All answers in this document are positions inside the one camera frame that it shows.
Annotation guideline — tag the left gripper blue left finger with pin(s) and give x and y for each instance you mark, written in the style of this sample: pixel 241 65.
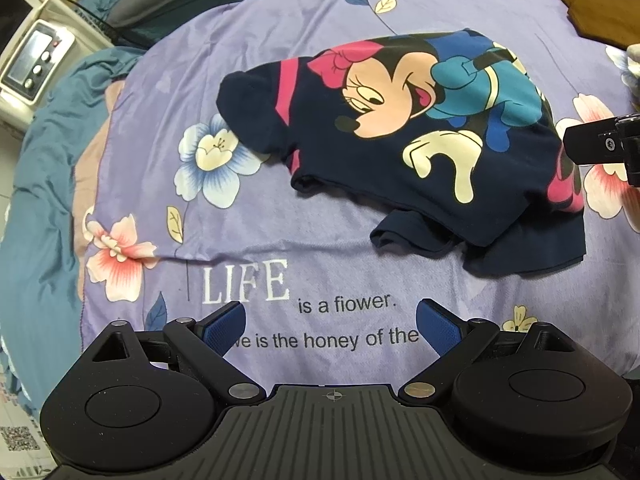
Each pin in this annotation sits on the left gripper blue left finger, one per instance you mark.
pixel 198 348

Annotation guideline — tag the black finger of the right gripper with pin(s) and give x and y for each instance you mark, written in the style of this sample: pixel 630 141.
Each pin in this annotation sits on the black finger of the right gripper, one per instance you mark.
pixel 614 140

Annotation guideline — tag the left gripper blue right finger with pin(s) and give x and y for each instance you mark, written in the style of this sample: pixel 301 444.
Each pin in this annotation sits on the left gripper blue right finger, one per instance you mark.
pixel 457 342

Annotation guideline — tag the navy Minnie Mouse shirt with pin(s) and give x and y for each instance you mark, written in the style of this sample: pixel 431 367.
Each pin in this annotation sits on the navy Minnie Mouse shirt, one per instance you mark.
pixel 446 130

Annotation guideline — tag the brown folded garment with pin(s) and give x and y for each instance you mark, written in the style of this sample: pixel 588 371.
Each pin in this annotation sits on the brown folded garment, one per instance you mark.
pixel 597 2

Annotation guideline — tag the teal blanket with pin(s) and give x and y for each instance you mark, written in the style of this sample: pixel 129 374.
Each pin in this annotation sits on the teal blanket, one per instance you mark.
pixel 40 307

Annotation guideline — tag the white bedside appliance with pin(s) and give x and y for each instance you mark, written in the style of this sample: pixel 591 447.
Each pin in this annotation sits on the white bedside appliance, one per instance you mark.
pixel 51 39

